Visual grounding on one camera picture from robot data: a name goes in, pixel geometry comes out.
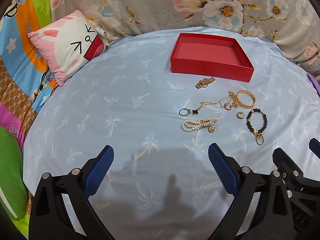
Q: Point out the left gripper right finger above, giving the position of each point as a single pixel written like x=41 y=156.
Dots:
x=272 y=218

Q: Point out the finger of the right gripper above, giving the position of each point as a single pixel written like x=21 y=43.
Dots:
x=314 y=146
x=292 y=176

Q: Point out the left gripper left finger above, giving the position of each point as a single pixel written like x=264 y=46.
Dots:
x=49 y=218

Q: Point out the gold hoop earring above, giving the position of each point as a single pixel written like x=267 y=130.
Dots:
x=240 y=115

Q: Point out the gold woven bangle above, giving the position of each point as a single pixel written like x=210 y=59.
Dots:
x=243 y=99

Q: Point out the silver hoop earring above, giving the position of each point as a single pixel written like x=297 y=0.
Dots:
x=227 y=106

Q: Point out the red open jewelry box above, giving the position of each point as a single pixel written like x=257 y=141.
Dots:
x=210 y=55

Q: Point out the green cushion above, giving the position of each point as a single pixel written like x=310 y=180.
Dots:
x=14 y=195

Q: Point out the purple object at edge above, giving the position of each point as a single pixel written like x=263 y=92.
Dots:
x=315 y=83

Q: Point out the light blue palm-print cloth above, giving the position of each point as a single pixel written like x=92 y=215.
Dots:
x=161 y=184

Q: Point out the grey floral blanket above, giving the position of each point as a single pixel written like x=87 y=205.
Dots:
x=292 y=24

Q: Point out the colourful patchwork quilt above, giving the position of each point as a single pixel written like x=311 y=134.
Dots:
x=26 y=83

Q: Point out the pink white bunny pillow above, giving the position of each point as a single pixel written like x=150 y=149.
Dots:
x=67 y=45

